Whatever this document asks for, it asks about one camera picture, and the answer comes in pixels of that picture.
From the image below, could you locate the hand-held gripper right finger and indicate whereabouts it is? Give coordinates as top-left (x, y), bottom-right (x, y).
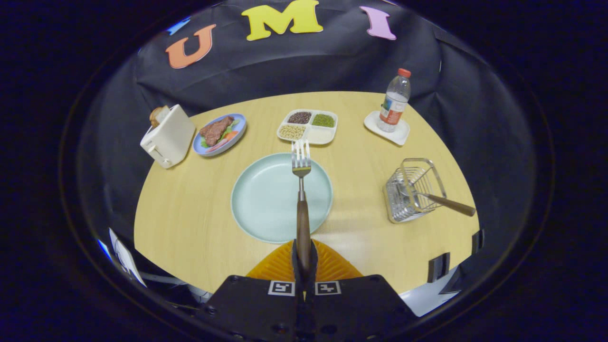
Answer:
top-left (304, 239), bottom-right (418, 342)

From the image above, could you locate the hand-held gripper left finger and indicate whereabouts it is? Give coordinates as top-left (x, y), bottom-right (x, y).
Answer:
top-left (197, 239), bottom-right (304, 342)

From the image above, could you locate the wooden handled metal fork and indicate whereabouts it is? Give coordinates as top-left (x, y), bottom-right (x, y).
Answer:
top-left (291, 139), bottom-right (313, 274)

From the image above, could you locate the wooden handled metal spoon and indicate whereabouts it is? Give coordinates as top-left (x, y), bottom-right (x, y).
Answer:
top-left (399, 183), bottom-right (476, 217)

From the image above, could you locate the pale green plate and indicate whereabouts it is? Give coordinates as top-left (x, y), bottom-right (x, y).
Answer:
top-left (231, 152), bottom-right (333, 244)

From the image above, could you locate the white divided bean tray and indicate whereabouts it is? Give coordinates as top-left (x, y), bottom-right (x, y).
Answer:
top-left (276, 109), bottom-right (339, 146)

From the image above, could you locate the blue food plate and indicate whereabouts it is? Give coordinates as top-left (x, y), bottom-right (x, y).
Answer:
top-left (192, 113), bottom-right (247, 157)

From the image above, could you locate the white square coaster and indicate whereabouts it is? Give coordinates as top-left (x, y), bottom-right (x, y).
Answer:
top-left (364, 111), bottom-right (410, 146)

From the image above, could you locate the brown steak with vegetables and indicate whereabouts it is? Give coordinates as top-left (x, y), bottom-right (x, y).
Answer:
top-left (199, 116), bottom-right (235, 147)

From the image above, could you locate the white toaster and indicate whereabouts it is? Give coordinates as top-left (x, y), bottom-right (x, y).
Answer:
top-left (140, 104), bottom-right (196, 169)

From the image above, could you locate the clear water bottle red cap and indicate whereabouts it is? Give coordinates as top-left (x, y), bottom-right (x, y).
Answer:
top-left (377, 68), bottom-right (412, 133)

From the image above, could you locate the toasted bread slice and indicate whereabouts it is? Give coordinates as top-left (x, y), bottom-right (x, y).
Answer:
top-left (149, 106), bottom-right (170, 128)

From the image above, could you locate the metal wire basket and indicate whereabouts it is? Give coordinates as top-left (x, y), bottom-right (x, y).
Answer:
top-left (383, 158), bottom-right (447, 224)

